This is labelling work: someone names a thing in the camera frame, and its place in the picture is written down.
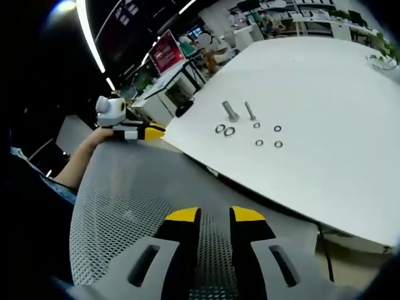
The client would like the grey mesh chair back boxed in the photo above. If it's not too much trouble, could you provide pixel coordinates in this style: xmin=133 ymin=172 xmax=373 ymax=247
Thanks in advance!
xmin=69 ymin=136 xmax=318 ymax=300

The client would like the large threaded stud bolt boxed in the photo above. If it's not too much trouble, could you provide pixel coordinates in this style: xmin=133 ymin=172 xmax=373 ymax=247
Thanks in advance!
xmin=221 ymin=100 xmax=241 ymax=123

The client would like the white background desk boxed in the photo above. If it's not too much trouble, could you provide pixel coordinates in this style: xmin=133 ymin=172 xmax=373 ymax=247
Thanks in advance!
xmin=131 ymin=64 xmax=207 ymax=126

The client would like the black cable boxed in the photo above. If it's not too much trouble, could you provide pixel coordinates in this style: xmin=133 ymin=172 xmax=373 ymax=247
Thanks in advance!
xmin=317 ymin=223 xmax=335 ymax=284

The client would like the black round object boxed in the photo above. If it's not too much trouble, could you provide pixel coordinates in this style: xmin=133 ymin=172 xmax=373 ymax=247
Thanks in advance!
xmin=174 ymin=99 xmax=195 ymax=118

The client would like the person's blue patterned clothing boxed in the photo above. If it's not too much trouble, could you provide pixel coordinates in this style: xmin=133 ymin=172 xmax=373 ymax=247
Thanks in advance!
xmin=10 ymin=146 xmax=78 ymax=206

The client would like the long ceiling light strip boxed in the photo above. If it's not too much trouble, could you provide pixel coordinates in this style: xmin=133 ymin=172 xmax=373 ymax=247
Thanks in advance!
xmin=76 ymin=0 xmax=106 ymax=74

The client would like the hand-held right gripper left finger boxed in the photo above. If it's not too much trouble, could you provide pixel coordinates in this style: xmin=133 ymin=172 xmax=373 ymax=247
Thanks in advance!
xmin=90 ymin=206 xmax=203 ymax=300

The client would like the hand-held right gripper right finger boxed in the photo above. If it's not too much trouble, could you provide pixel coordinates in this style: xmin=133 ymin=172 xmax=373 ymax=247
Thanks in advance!
xmin=229 ymin=206 xmax=348 ymax=300

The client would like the green potted plant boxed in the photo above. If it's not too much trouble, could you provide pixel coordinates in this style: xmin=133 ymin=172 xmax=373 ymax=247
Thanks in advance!
xmin=366 ymin=31 xmax=400 ymax=71

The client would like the red monitor screen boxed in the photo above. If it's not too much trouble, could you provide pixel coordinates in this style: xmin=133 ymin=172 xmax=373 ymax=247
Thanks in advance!
xmin=148 ymin=29 xmax=185 ymax=75

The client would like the thin threaded stud bolt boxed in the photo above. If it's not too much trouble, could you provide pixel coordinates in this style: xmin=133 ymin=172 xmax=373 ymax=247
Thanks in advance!
xmin=244 ymin=101 xmax=258 ymax=121

